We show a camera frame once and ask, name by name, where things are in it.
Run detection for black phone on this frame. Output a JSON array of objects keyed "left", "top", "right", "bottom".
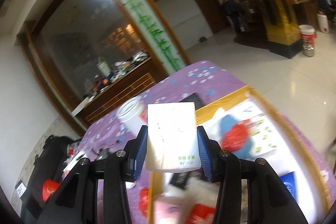
[{"left": 181, "top": 92, "right": 204, "bottom": 110}]

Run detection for blue knitted towel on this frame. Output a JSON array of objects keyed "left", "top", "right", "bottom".
[{"left": 219, "top": 114, "right": 256, "bottom": 161}]

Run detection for wooden staircase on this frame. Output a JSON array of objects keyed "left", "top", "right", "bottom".
[{"left": 234, "top": 0, "right": 271, "bottom": 50}]

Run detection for metal kettle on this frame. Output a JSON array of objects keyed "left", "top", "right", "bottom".
[{"left": 302, "top": 42, "right": 315, "bottom": 57}]

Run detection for white humidifier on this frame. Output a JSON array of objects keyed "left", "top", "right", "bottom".
[{"left": 316, "top": 12, "right": 330, "bottom": 33}]

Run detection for red black packet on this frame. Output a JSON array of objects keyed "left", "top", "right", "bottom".
[{"left": 188, "top": 203, "right": 217, "bottom": 224}]

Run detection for white plastic jar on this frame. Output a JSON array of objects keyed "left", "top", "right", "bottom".
[{"left": 116, "top": 97, "right": 147, "bottom": 135}]

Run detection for pink white pack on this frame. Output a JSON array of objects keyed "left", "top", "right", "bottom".
[{"left": 154, "top": 187, "right": 189, "bottom": 224}]

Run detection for pile of assorted clutter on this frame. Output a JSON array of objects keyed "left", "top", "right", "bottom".
[{"left": 84, "top": 52, "right": 150, "bottom": 98}]

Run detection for red white bucket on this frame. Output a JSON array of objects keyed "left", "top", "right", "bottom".
[{"left": 298, "top": 25, "right": 315, "bottom": 48}]

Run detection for white notebook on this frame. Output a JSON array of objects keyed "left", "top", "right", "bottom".
[{"left": 63, "top": 152, "right": 87, "bottom": 174}]

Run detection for black cylindrical motor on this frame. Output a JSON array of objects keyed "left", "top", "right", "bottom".
[{"left": 92, "top": 145, "right": 116, "bottom": 160}]

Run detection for white plastic jug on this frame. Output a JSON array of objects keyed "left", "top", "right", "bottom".
[{"left": 96, "top": 61, "right": 111, "bottom": 76}]

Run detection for black bag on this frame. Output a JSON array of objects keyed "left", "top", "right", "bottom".
[{"left": 20, "top": 135, "right": 82, "bottom": 224}]

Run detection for lemon print tissue pack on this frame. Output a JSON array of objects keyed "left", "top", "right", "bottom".
[{"left": 248, "top": 112, "right": 280, "bottom": 156}]

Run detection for large glass panel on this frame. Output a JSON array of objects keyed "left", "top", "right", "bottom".
[{"left": 29, "top": 0, "right": 147, "bottom": 109}]

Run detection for yellow-edged white tray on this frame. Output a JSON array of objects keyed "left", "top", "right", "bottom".
[{"left": 150, "top": 85, "right": 332, "bottom": 224}]

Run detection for wooden door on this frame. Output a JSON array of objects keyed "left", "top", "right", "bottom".
[{"left": 188, "top": 0, "right": 229, "bottom": 34}]

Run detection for red gift box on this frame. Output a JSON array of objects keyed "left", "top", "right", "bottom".
[{"left": 42, "top": 179, "right": 62, "bottom": 202}]

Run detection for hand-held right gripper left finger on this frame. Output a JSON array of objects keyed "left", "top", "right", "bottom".
[{"left": 35, "top": 125, "right": 149, "bottom": 224}]

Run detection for bamboo painted panel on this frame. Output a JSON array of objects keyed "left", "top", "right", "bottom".
[{"left": 93, "top": 0, "right": 188, "bottom": 75}]

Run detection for blue tissue pack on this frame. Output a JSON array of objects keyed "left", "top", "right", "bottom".
[{"left": 278, "top": 172, "right": 298, "bottom": 203}]

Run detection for red foil packet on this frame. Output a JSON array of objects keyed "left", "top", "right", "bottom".
[{"left": 139, "top": 187, "right": 151, "bottom": 214}]

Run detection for wooden side cabinet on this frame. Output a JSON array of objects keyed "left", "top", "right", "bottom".
[{"left": 285, "top": 0, "right": 319, "bottom": 30}]

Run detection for white tissue pack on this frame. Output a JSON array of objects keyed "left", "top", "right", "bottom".
[{"left": 145, "top": 102, "right": 202, "bottom": 173}]

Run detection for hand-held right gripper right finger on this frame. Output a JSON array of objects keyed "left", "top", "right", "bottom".
[{"left": 197, "top": 126, "right": 309, "bottom": 224}]

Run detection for long red packet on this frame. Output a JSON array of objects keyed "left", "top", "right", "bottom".
[{"left": 222, "top": 123, "right": 254, "bottom": 152}]

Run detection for golden pillar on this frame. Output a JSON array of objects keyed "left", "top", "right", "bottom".
[{"left": 226, "top": 0, "right": 303, "bottom": 59}]

